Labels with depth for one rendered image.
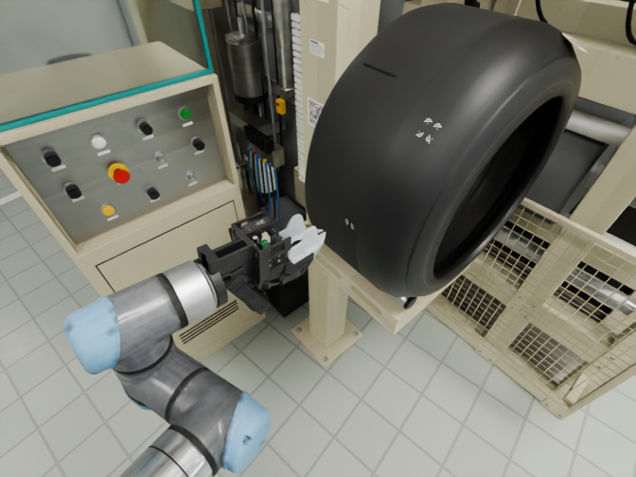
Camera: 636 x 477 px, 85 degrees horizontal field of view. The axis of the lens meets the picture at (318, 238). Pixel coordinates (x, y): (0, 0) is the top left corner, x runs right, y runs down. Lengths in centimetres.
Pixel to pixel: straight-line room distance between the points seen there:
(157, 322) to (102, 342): 5
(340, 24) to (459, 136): 40
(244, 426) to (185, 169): 91
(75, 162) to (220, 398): 80
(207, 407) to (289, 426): 127
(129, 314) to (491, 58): 58
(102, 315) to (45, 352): 184
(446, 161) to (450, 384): 144
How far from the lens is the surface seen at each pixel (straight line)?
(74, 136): 108
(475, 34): 66
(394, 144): 56
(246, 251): 46
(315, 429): 170
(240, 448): 45
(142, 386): 51
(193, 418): 45
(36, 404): 215
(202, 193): 126
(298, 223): 55
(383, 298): 96
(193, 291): 44
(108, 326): 43
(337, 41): 84
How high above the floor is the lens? 164
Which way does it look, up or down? 46 degrees down
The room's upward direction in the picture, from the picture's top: straight up
